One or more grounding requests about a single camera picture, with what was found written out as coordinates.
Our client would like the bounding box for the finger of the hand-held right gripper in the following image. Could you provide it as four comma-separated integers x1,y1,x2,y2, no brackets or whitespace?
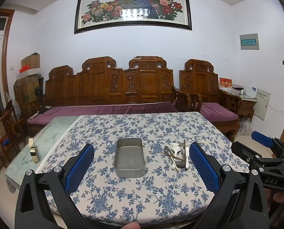
231,141,262,169
251,131,284,159

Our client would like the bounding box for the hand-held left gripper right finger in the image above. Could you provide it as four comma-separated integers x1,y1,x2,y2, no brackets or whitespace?
188,142,270,229

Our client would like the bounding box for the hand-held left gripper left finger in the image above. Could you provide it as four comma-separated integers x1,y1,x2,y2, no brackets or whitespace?
14,144,96,229

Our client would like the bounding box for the rectangular metal tray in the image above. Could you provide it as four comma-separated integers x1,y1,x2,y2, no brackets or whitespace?
114,138,146,178

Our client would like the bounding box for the person's left hand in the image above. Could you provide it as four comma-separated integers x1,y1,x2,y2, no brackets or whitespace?
122,222,141,229

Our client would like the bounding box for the clear plastic bag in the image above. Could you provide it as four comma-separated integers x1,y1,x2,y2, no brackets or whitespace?
239,117,252,136

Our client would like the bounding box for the wooden side table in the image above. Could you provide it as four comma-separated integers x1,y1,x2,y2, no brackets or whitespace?
224,89,257,122

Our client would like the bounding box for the square purple seat cushion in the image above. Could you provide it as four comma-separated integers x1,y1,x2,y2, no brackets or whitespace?
200,102,239,122

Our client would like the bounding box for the white and blue box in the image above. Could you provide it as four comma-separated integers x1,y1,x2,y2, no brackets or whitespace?
245,86,258,98

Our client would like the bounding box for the wooden block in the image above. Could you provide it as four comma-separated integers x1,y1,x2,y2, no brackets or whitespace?
28,138,39,164

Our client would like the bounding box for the red gift box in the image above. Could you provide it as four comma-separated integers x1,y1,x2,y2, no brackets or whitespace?
219,77,232,89

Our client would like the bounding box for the blue floral tablecloth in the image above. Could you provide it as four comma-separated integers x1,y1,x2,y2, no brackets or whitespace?
34,112,251,228

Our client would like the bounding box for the carved wooden armchair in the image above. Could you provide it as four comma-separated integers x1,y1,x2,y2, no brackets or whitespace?
179,59,243,142

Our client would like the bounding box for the wooden side chair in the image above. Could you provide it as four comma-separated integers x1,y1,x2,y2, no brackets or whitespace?
0,100,22,178

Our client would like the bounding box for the large cardboard box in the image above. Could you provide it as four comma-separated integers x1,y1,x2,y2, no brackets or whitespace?
14,73,43,103

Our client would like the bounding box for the carved wooden sofa bench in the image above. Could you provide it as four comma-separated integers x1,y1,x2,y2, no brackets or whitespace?
14,56,192,136

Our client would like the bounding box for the small cardboard box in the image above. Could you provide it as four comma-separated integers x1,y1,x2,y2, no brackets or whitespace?
21,53,41,69

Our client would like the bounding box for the framed peacock flower painting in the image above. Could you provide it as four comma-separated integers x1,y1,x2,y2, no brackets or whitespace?
74,0,192,35

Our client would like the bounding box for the grey metal wall cabinet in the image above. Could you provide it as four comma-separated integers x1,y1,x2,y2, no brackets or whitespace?
253,87,271,121

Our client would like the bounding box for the wall distribution box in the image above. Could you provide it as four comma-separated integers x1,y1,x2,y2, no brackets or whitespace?
239,34,260,50

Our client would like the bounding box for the wooden door frame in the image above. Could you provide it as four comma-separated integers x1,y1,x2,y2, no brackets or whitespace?
0,8,15,101

